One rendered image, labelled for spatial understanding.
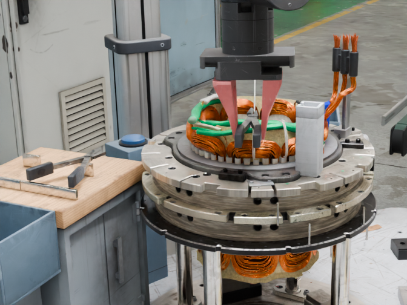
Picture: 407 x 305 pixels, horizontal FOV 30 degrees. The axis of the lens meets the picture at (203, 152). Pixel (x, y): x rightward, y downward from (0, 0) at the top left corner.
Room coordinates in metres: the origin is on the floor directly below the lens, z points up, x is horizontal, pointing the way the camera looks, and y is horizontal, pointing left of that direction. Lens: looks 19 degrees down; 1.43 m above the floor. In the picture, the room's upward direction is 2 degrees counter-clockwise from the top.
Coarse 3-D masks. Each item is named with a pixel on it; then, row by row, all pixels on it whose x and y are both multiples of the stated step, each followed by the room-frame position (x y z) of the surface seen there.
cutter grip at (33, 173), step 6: (48, 162) 0.96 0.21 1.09; (30, 168) 0.94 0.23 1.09; (36, 168) 0.94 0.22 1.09; (42, 168) 0.95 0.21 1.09; (48, 168) 0.96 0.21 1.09; (30, 174) 0.93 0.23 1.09; (36, 174) 0.94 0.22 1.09; (42, 174) 0.95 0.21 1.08; (48, 174) 0.96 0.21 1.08; (30, 180) 0.93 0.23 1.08
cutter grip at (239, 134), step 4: (236, 128) 0.81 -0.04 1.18; (240, 128) 0.81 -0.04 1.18; (236, 132) 0.80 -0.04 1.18; (240, 132) 0.80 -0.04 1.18; (236, 136) 0.79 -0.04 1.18; (240, 136) 0.79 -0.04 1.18; (236, 140) 0.79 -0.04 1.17; (240, 140) 0.79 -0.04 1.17; (236, 144) 0.79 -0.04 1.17; (240, 144) 0.79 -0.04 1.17
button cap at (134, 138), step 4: (124, 136) 1.23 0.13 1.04; (128, 136) 1.23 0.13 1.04; (132, 136) 1.23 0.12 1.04; (136, 136) 1.23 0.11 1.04; (140, 136) 1.23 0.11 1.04; (124, 140) 1.21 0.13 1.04; (128, 140) 1.21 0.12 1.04; (132, 140) 1.21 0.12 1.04; (136, 140) 1.21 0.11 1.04; (140, 140) 1.21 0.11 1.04; (144, 140) 1.22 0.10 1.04; (128, 144) 1.21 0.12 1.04; (132, 144) 1.21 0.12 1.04
